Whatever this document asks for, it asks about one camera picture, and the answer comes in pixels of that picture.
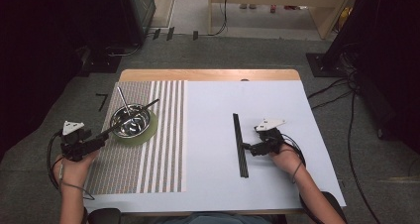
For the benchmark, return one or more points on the black chair armrest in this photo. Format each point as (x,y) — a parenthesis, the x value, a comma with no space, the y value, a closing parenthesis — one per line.
(335,202)
(104,216)

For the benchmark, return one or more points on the dark glass-front cabinet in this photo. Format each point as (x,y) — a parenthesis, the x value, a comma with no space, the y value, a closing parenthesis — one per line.
(143,9)

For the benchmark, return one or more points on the person's left hand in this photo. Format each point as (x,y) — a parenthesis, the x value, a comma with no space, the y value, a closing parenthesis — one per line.
(72,172)

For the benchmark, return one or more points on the yellow object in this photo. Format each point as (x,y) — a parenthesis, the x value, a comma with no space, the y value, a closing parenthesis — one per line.
(344,16)

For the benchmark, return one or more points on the row of black chopsticks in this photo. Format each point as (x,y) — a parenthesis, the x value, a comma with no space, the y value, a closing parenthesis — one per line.
(238,131)

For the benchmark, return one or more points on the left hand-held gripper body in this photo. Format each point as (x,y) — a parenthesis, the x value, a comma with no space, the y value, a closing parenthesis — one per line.
(76,144)

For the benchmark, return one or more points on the person's blue trousers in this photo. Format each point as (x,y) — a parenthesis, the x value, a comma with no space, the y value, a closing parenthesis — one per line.
(214,218)

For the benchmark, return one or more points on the stainless steel bowl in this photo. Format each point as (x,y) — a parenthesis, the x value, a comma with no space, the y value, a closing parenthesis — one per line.
(132,126)

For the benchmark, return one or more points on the metal rod in bowl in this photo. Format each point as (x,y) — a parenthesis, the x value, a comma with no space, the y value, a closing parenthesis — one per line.
(123,97)

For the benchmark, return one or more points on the striped woven placemat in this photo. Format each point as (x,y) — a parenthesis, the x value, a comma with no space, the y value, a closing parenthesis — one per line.
(132,171)

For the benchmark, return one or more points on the white table board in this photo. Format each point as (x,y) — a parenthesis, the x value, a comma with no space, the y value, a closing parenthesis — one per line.
(264,95)

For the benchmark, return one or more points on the black stand base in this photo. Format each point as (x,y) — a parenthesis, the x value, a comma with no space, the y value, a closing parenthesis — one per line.
(100,62)
(322,67)

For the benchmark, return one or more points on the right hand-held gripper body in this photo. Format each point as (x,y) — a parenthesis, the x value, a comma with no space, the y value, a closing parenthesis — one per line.
(272,139)

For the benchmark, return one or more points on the person's right hand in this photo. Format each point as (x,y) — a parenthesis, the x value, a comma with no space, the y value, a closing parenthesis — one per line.
(289,159)

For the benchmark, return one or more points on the wooden table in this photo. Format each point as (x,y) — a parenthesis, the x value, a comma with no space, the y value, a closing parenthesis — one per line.
(198,74)

